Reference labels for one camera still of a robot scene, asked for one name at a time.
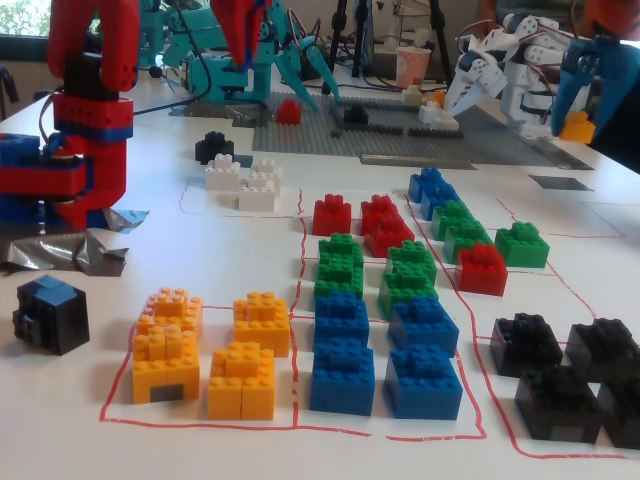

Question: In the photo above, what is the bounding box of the crumpled silver duct tape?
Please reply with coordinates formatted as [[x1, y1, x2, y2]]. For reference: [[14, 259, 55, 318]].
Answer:
[[0, 232, 129, 279]]

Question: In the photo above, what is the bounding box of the black chair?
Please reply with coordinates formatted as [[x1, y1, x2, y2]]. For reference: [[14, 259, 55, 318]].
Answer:
[[0, 64, 20, 120]]

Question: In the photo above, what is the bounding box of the small silver tape piece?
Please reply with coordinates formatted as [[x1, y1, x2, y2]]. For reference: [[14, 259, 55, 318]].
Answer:
[[102, 208, 150, 234]]

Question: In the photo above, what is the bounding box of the dotted paper cup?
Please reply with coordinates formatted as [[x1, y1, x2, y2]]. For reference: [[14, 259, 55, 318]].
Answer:
[[395, 45, 432, 90]]

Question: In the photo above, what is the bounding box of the grey tape sheet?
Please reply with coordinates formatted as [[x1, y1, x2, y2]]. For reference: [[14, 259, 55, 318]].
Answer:
[[168, 97, 274, 129]]

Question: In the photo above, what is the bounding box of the black tripod stand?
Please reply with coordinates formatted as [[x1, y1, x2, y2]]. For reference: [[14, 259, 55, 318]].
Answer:
[[427, 0, 454, 76], [329, 0, 374, 79]]

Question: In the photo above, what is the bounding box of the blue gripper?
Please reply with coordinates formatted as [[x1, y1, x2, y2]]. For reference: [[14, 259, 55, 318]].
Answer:
[[549, 35, 640, 147]]

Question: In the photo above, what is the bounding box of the small red lego block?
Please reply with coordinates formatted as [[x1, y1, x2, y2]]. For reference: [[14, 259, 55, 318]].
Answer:
[[276, 98, 302, 125]]

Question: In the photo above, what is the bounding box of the green lego block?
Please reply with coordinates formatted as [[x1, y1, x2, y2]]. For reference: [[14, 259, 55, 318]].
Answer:
[[494, 221, 550, 269], [387, 240, 437, 279], [378, 267, 439, 321], [318, 233, 365, 269], [443, 219, 494, 264], [432, 199, 476, 240], [314, 257, 365, 301]]

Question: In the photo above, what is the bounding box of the small black lego block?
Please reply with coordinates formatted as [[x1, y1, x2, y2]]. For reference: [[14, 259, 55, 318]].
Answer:
[[194, 130, 235, 164], [343, 104, 370, 127]]

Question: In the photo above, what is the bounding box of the grey lego baseplate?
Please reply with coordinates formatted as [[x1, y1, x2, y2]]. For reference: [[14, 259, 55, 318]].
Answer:
[[252, 92, 596, 171]]

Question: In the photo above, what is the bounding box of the blue lego block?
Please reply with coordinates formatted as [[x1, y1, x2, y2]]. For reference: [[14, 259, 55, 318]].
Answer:
[[309, 337, 375, 417], [383, 343, 464, 420], [407, 167, 444, 204], [388, 295, 460, 359], [313, 290, 370, 346], [419, 182, 461, 221]]

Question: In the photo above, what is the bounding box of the orange lego block grey window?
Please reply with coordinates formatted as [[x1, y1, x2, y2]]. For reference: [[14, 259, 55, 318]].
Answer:
[[132, 323, 201, 405]]

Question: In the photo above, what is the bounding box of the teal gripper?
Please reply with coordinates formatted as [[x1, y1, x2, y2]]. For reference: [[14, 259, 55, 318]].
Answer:
[[208, 0, 343, 113]]

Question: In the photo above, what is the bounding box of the large black lego cube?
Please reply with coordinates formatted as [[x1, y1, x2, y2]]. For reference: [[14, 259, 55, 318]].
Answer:
[[12, 274, 91, 356]]

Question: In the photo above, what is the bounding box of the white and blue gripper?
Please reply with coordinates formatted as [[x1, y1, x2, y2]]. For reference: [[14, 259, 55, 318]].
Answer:
[[444, 27, 510, 118]]

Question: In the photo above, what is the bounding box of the small orange lego block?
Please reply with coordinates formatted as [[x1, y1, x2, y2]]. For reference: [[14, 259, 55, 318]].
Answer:
[[558, 110, 597, 145]]

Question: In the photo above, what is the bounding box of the dark grey lego strip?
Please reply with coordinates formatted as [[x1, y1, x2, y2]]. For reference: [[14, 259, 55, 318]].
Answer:
[[329, 124, 404, 137], [408, 127, 464, 139]]

